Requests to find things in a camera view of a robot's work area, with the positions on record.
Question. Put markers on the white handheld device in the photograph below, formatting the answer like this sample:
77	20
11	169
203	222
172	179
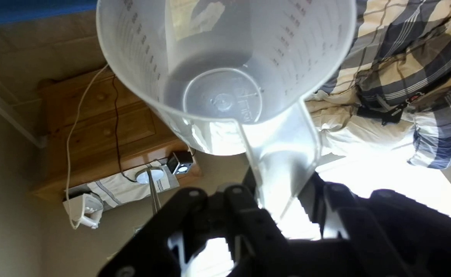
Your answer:
85	209

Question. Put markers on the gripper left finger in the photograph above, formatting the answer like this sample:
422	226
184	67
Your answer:
160	231

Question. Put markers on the small black box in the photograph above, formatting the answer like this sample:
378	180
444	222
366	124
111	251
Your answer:
180	163

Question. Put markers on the silver lamp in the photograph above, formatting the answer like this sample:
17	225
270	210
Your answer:
148	175

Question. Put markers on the clear plastic measuring jug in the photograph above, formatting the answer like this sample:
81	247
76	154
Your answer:
217	57

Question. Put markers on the plaid blanket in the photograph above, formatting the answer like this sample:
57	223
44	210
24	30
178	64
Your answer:
414	46

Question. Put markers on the wooden dresser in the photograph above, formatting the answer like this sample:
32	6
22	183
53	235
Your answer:
94	127

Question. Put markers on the white duvet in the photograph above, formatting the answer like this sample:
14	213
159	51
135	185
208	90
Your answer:
348	130

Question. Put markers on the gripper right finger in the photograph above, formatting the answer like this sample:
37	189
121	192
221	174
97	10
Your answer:
410	234

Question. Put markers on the white striped cloth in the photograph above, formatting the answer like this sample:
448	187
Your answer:
121	188

